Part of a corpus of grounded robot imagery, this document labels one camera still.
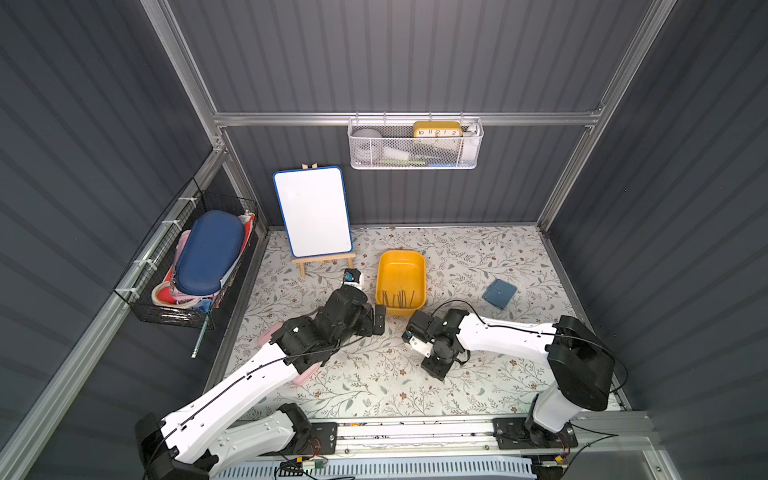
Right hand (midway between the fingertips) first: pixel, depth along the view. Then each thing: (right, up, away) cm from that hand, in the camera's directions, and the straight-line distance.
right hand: (439, 363), depth 83 cm
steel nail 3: (-6, +18, +18) cm, 26 cm away
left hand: (-19, +17, -11) cm, 28 cm away
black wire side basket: (-65, +25, -20) cm, 73 cm away
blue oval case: (-58, +34, -10) cm, 68 cm away
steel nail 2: (-13, +15, +16) cm, 25 cm away
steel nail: (-16, +16, +16) cm, 28 cm away
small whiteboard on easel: (-38, +44, +11) cm, 59 cm away
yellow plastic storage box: (-10, +21, +23) cm, 32 cm away
